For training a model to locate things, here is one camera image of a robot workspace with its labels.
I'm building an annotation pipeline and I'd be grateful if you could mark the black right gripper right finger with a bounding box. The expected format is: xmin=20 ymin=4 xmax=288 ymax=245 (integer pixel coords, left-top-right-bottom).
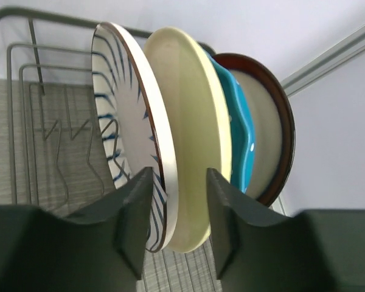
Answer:
xmin=206 ymin=169 xmax=365 ymax=291

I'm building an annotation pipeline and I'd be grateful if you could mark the black wire dish rack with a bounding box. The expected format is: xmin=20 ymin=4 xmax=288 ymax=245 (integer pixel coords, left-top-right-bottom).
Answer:
xmin=0 ymin=6 xmax=221 ymax=291

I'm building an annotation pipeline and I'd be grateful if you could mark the blue polka dot plate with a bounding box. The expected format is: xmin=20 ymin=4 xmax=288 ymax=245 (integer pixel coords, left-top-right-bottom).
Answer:
xmin=207 ymin=54 xmax=256 ymax=193

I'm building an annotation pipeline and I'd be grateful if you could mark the cream plate with twig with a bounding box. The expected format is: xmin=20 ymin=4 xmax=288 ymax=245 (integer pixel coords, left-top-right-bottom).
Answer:
xmin=144 ymin=27 xmax=232 ymax=253

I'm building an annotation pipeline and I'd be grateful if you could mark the dark red rimmed plate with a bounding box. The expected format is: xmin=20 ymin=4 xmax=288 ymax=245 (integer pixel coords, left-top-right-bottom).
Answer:
xmin=214 ymin=53 xmax=296 ymax=206

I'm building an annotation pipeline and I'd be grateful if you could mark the white blue striped plate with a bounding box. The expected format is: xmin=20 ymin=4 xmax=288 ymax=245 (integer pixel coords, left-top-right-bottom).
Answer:
xmin=91 ymin=22 xmax=178 ymax=252

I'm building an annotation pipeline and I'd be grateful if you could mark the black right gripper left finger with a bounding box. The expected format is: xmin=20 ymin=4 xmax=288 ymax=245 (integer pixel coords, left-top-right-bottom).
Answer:
xmin=0 ymin=167 xmax=153 ymax=291

